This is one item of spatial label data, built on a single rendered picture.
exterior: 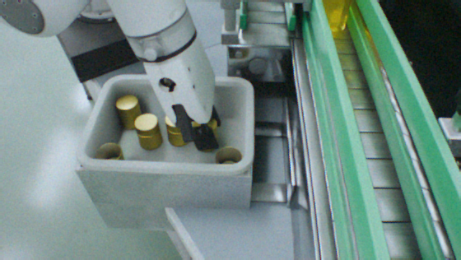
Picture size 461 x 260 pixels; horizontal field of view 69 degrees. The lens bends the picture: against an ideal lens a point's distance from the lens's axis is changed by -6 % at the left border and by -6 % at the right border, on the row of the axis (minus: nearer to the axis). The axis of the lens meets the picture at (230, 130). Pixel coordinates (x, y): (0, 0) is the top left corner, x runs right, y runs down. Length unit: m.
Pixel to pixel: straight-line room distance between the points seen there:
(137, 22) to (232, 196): 0.24
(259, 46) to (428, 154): 0.29
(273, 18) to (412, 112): 0.31
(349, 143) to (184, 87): 0.19
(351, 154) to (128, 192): 0.30
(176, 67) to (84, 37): 0.38
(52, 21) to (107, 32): 0.37
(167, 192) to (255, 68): 0.22
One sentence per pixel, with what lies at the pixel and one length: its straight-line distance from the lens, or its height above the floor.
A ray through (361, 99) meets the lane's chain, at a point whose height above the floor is 0.88.
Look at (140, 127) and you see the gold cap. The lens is 0.51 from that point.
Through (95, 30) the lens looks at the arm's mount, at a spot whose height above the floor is 0.81.
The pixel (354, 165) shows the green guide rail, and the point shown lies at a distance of 0.29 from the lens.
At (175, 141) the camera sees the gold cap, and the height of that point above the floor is 0.78.
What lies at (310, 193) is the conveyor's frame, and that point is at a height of 0.88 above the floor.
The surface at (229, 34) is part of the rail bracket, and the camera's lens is 0.51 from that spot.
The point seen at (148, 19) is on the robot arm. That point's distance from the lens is 0.36.
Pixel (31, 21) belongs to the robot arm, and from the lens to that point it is 0.37.
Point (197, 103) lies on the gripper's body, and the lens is 0.41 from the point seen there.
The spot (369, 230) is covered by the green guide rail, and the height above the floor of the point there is 0.96.
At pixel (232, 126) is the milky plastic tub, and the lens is 0.56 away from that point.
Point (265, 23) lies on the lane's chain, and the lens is 0.59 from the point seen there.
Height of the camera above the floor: 1.18
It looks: 48 degrees down
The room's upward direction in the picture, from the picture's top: straight up
